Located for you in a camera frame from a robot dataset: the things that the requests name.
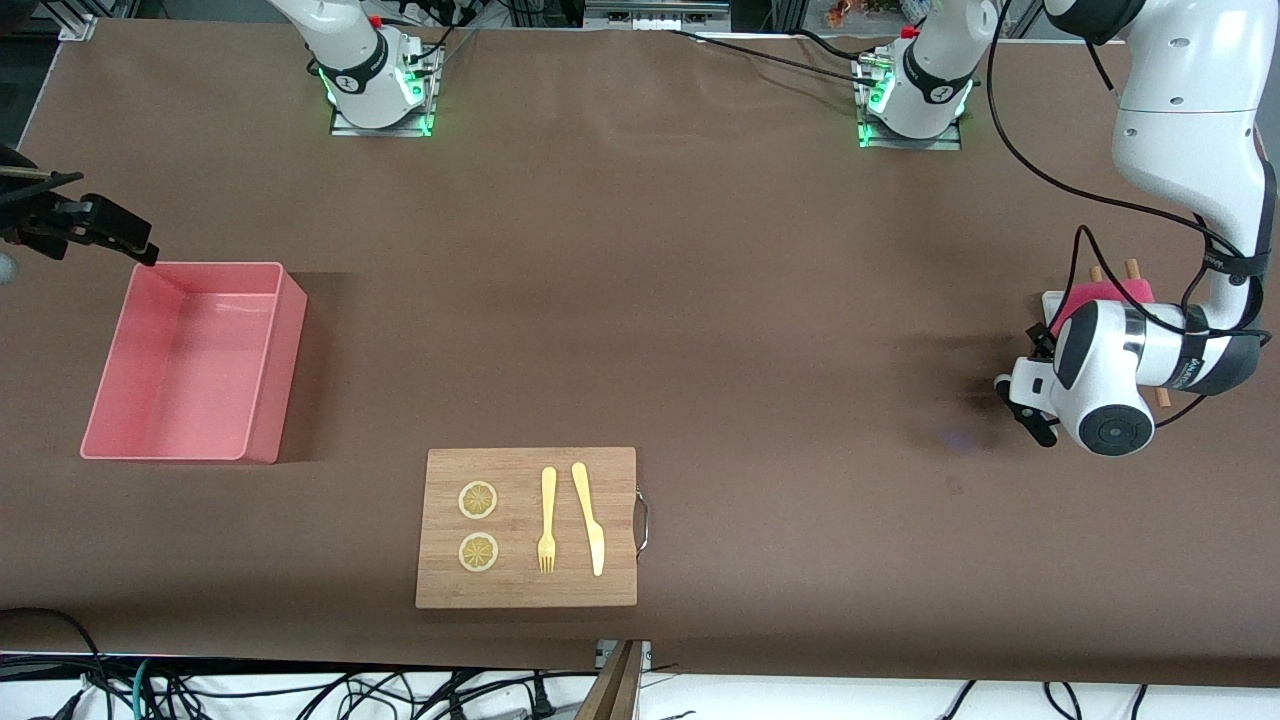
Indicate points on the yellow plastic knife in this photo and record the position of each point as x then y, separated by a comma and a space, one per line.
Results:
592, 530

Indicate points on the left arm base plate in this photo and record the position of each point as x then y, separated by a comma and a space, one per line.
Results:
950, 143

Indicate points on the grey metal box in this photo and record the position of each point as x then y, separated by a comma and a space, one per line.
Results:
655, 12

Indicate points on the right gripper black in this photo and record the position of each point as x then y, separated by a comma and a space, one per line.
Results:
40, 223

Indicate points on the wooden plank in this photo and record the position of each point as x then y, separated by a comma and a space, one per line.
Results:
612, 695

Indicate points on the pink cloth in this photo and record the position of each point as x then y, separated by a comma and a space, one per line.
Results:
1110, 293

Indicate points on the metal bracket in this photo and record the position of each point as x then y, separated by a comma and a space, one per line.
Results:
645, 652

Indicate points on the wooden cutting board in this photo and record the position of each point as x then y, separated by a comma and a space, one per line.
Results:
520, 590

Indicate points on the lemon slice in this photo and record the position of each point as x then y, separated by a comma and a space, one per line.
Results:
478, 553
477, 500

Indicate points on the colourful toy pile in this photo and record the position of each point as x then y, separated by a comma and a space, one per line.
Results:
875, 10

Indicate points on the pink plastic bin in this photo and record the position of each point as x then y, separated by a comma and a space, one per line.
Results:
180, 360

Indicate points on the white rectangular tray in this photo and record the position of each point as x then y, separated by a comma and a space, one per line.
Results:
1050, 305

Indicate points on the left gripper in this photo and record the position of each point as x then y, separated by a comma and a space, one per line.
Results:
1043, 346

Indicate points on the yellow plastic fork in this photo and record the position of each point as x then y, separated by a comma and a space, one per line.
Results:
548, 500

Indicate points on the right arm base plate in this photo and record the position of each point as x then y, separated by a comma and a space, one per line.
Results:
343, 126

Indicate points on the aluminium frame corner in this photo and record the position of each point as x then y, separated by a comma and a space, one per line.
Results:
75, 22

